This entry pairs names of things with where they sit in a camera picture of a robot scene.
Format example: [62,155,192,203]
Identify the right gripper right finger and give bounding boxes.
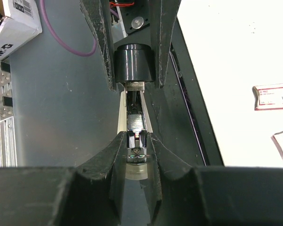
[146,133,198,226]

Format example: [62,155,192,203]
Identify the aluminium frame rail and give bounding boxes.
[0,61,17,167]

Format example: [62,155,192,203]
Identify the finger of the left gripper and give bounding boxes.
[149,0,181,89]
[80,0,117,90]

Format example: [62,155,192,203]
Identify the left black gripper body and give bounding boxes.
[114,43,155,83]

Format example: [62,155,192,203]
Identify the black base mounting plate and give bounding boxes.
[110,0,223,166]

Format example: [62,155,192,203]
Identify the white cardboard box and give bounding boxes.
[0,0,42,61]

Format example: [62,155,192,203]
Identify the staples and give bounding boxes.
[127,114,146,132]

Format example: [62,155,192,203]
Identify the large black beige stapler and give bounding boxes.
[118,81,153,180]

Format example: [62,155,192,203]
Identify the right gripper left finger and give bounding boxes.
[76,131,127,226]

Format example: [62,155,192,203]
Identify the red white staple box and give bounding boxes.
[252,83,283,111]

